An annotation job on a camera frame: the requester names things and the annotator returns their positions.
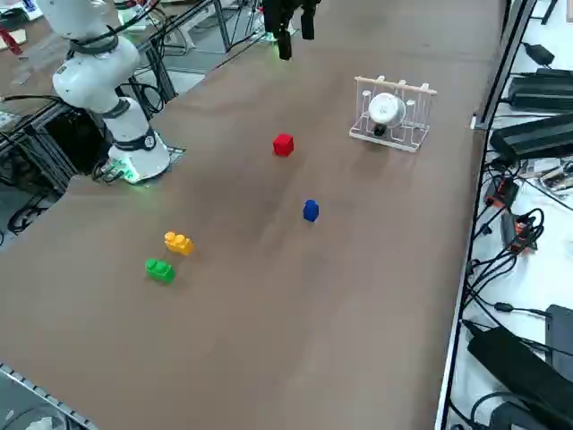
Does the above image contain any black power adapter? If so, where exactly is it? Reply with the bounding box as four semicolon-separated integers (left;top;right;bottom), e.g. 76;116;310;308
522;42;557;66

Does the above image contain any aluminium profile post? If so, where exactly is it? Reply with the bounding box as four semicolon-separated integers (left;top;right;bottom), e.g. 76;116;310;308
471;0;538;131

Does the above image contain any dark grey box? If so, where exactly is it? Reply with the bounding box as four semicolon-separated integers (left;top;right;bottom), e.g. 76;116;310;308
544;304;573;374

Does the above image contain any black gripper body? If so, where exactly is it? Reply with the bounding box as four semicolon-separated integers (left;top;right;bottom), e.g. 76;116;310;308
261;0;321;12

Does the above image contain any green toy brick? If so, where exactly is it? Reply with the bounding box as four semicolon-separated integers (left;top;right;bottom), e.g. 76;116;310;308
144;257;175;285

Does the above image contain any long black box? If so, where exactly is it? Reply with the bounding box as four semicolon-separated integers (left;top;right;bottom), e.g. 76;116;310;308
489;111;573;163

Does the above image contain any yellow toy brick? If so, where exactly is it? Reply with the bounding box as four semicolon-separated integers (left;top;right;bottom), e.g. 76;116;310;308
163;230;195;257

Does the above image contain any large black power brick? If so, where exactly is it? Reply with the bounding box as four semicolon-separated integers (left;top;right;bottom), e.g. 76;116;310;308
466;325;573;430

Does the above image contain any orange and black device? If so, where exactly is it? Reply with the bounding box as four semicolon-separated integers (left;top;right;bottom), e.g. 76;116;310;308
500;211;541;254
484;176;520;210

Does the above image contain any red wooden cube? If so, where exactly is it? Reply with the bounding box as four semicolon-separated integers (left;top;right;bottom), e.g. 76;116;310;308
272;133;295;158

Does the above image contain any black ribbed box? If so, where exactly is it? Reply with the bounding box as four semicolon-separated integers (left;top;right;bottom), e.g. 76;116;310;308
507;66;573;114

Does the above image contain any white wire cup rack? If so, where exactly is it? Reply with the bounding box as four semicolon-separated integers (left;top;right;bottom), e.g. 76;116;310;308
347;74;438;152

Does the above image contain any white cup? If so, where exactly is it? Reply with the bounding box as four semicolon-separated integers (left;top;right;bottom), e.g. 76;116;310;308
367;91;408;137

